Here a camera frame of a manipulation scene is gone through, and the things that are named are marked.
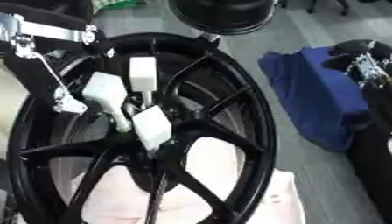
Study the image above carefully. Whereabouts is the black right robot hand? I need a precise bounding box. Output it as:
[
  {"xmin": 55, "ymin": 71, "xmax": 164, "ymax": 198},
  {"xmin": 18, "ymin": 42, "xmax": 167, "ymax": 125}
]
[{"xmin": 319, "ymin": 38, "xmax": 392, "ymax": 89}]

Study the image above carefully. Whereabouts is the black chair base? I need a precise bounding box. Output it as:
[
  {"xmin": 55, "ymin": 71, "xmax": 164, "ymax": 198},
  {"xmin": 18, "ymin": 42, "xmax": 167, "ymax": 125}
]
[{"xmin": 304, "ymin": 0, "xmax": 354, "ymax": 17}]

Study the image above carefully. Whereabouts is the blue fabric bag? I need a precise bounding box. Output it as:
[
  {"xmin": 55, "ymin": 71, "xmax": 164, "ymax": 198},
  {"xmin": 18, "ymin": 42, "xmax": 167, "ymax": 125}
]
[{"xmin": 257, "ymin": 46, "xmax": 375, "ymax": 152}]

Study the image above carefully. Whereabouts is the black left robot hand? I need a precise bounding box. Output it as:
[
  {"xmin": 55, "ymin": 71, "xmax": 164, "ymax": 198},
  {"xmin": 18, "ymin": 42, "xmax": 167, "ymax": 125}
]
[{"xmin": 0, "ymin": 2, "xmax": 118, "ymax": 116}]

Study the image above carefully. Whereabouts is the white support block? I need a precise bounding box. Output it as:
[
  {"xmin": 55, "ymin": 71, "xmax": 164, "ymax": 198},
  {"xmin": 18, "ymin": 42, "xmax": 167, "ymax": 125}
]
[{"xmin": 68, "ymin": 136, "xmax": 308, "ymax": 224}]

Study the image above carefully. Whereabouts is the white pin with flat head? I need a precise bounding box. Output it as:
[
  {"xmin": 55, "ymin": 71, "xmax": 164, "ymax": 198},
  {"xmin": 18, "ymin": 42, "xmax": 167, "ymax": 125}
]
[
  {"xmin": 127, "ymin": 56, "xmax": 159, "ymax": 109},
  {"xmin": 129, "ymin": 104, "xmax": 175, "ymax": 152}
]

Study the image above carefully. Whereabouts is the black spoked wheel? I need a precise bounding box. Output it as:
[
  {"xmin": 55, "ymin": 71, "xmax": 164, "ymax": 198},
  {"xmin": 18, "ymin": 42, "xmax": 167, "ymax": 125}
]
[{"xmin": 4, "ymin": 32, "xmax": 281, "ymax": 224}]

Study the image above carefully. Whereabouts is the green and white checked cloth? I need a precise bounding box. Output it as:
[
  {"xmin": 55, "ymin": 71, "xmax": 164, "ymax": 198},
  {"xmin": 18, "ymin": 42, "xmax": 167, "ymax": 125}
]
[{"xmin": 92, "ymin": 0, "xmax": 149, "ymax": 11}]

